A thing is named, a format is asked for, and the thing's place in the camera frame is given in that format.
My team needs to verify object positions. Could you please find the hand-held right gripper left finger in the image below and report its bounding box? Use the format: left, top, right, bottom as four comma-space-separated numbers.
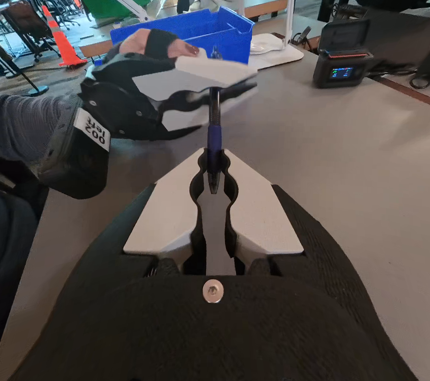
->
123, 148, 207, 275

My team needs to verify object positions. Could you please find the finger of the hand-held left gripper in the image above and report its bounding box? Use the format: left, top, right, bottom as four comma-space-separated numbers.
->
161, 83, 258, 140
132, 50, 259, 103

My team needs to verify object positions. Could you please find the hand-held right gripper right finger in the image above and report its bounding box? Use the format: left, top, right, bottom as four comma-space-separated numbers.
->
221, 148, 304, 275

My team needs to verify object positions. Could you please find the black pen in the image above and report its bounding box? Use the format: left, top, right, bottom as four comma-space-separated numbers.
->
206, 87, 224, 195

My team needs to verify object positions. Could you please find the large blue plastic bin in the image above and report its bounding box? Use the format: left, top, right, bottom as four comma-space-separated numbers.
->
110, 6, 255, 65

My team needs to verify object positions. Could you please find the person's left forearm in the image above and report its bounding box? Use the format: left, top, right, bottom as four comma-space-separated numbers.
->
0, 93, 83, 170

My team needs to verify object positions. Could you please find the person's left hand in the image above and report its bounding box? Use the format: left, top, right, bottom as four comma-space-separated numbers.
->
118, 28, 201, 60

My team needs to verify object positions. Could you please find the orange traffic cone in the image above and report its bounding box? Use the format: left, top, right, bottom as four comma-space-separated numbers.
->
41, 5, 88, 69

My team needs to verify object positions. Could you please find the brown office chair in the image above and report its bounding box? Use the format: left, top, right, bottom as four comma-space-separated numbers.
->
4, 1, 62, 63

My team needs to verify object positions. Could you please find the black power station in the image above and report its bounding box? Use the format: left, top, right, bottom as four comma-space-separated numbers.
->
312, 18, 374, 89

